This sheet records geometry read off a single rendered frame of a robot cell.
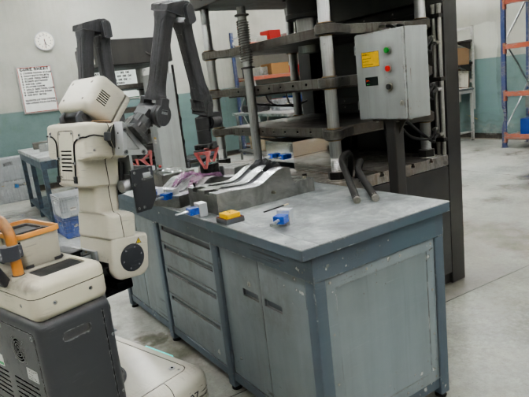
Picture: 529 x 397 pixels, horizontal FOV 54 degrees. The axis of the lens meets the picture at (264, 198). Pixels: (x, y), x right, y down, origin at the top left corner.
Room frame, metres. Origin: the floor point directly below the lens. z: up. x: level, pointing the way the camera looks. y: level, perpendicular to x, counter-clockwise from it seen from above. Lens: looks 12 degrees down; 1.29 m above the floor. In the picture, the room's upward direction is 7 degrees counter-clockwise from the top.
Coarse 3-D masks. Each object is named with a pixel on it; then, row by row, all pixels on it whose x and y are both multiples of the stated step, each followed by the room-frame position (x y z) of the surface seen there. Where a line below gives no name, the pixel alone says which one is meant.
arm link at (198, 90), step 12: (192, 12) 1.95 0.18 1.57; (180, 24) 1.96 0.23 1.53; (180, 36) 1.99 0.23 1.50; (192, 36) 2.01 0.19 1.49; (180, 48) 2.02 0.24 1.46; (192, 48) 2.01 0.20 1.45; (192, 60) 2.02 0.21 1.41; (192, 72) 2.04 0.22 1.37; (192, 84) 2.07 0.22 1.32; (204, 84) 2.09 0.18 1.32; (192, 96) 2.10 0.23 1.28; (204, 96) 2.08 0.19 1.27; (192, 108) 2.13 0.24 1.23; (204, 108) 2.09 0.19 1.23
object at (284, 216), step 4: (280, 208) 1.83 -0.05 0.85; (284, 208) 1.82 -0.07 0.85; (288, 208) 1.82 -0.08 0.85; (292, 208) 1.82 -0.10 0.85; (276, 212) 1.81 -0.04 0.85; (280, 212) 1.80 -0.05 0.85; (284, 212) 1.80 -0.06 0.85; (288, 212) 1.79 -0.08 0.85; (292, 212) 1.81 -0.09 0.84; (276, 216) 1.78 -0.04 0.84; (280, 216) 1.77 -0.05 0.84; (284, 216) 1.76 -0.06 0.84; (288, 216) 1.79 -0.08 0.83; (292, 216) 1.81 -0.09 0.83; (276, 220) 1.75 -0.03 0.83; (280, 220) 1.76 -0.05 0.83; (284, 220) 1.76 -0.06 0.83; (288, 220) 1.79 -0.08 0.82; (292, 220) 1.81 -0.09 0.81; (272, 224) 1.71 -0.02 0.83; (288, 224) 1.79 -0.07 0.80
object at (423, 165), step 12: (264, 156) 3.78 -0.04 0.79; (360, 156) 3.27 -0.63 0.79; (372, 156) 3.21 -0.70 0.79; (384, 156) 3.18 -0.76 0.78; (408, 156) 3.05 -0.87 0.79; (444, 156) 2.94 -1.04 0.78; (324, 168) 2.98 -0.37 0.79; (372, 168) 2.80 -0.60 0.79; (384, 168) 2.76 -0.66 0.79; (408, 168) 2.77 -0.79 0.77; (420, 168) 2.83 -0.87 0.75; (432, 168) 2.88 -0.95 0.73; (324, 180) 2.60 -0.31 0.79; (372, 180) 2.62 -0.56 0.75; (384, 180) 2.67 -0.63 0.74
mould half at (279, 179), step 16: (272, 176) 2.20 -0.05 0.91; (288, 176) 2.25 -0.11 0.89; (192, 192) 2.24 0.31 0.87; (224, 192) 2.07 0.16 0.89; (240, 192) 2.11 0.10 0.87; (256, 192) 2.15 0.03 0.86; (288, 192) 2.24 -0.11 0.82; (304, 192) 2.29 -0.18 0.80; (208, 208) 2.13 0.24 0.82; (224, 208) 2.07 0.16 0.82; (240, 208) 2.11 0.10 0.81
